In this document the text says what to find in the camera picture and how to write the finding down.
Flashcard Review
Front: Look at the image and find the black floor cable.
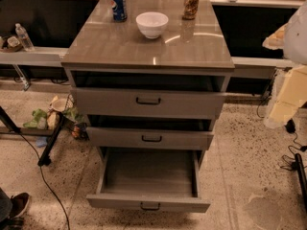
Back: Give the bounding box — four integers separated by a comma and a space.
18, 132, 71, 230

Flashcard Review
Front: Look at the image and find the black stand leg right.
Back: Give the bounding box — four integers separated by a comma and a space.
295, 153, 307, 212

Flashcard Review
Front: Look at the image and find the grey drawer cabinet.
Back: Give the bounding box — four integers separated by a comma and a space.
60, 0, 236, 165

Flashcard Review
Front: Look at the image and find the black power adapter with cable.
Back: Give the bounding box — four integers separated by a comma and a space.
256, 96, 307, 153

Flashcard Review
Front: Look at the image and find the bowl with small items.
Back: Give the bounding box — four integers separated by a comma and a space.
0, 36, 22, 53

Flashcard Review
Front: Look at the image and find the brown patterned can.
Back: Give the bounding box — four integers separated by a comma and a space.
183, 0, 199, 20

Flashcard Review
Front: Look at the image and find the blue pepsi can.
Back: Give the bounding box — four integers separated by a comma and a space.
111, 0, 128, 22

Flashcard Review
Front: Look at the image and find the grey top drawer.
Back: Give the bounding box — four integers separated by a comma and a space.
71, 87, 225, 119

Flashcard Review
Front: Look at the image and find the black stand leg left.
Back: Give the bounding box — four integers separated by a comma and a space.
0, 106, 65, 167

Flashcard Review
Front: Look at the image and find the grey middle drawer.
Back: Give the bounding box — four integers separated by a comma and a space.
86, 127, 213, 150

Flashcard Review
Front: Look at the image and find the black stand leg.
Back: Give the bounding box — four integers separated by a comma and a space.
295, 153, 307, 212
0, 106, 65, 167

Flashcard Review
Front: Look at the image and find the clear plastic water bottle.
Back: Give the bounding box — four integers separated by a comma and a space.
15, 23, 35, 51

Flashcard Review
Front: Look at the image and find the white ceramic bowl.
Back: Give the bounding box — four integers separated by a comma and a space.
136, 11, 169, 39

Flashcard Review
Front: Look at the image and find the grey bottom drawer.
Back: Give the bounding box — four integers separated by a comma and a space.
86, 148, 210, 213

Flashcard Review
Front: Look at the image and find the dark shoe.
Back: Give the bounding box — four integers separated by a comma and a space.
9, 193, 30, 219

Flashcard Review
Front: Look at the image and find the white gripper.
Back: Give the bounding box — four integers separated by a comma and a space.
262, 26, 307, 128

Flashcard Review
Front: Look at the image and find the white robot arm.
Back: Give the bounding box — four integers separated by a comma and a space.
262, 1, 307, 128

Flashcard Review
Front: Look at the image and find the grey drawer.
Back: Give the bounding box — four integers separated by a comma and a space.
86, 127, 213, 150
71, 87, 225, 119
86, 148, 210, 213

